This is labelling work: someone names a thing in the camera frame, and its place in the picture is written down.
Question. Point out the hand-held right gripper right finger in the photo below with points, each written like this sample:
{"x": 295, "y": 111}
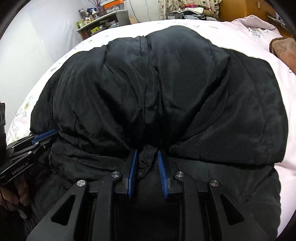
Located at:
{"x": 163, "y": 176}

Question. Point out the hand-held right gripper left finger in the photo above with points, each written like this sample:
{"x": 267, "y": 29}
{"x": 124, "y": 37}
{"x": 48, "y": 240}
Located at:
{"x": 132, "y": 173}

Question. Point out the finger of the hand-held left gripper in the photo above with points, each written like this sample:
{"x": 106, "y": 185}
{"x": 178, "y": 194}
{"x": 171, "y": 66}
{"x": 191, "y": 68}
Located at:
{"x": 32, "y": 149}
{"x": 45, "y": 135}

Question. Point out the black quilted puffer jacket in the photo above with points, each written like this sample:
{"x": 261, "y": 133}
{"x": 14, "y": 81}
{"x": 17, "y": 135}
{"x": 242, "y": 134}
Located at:
{"x": 161, "y": 92}

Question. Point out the pile of clothes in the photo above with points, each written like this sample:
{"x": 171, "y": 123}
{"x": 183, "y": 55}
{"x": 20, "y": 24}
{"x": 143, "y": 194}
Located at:
{"x": 198, "y": 15}

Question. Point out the person's left hand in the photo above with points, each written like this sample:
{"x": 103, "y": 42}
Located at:
{"x": 20, "y": 194}

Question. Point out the wooden shelf unit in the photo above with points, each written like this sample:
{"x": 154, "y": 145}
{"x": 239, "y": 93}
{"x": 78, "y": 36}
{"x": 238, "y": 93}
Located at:
{"x": 101, "y": 26}

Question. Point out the row of bottles and jars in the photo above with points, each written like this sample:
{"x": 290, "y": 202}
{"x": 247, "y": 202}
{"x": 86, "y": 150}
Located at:
{"x": 89, "y": 16}

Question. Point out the vase with twigs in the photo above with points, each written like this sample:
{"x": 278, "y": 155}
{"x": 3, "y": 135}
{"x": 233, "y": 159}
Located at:
{"x": 98, "y": 7}

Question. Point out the orange lid plastic box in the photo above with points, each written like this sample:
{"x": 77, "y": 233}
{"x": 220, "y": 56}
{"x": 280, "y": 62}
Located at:
{"x": 114, "y": 5}

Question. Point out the white appliance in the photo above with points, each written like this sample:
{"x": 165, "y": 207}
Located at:
{"x": 143, "y": 11}

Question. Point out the grey box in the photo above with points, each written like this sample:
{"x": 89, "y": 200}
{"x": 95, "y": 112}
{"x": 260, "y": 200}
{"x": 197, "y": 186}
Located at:
{"x": 173, "y": 16}

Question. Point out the heart print curtain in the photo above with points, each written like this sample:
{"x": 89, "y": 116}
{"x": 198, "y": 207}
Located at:
{"x": 185, "y": 4}

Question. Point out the pink floral quilt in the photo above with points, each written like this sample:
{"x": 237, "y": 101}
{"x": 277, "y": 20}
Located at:
{"x": 256, "y": 29}

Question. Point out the brown plush pillow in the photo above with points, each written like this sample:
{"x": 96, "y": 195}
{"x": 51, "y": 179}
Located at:
{"x": 285, "y": 51}

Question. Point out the wooden wardrobe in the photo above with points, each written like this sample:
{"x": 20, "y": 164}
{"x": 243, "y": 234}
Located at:
{"x": 242, "y": 9}

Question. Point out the wooden headboard shelf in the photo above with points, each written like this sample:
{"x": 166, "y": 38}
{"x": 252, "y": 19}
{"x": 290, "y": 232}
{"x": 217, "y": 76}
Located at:
{"x": 277, "y": 22}

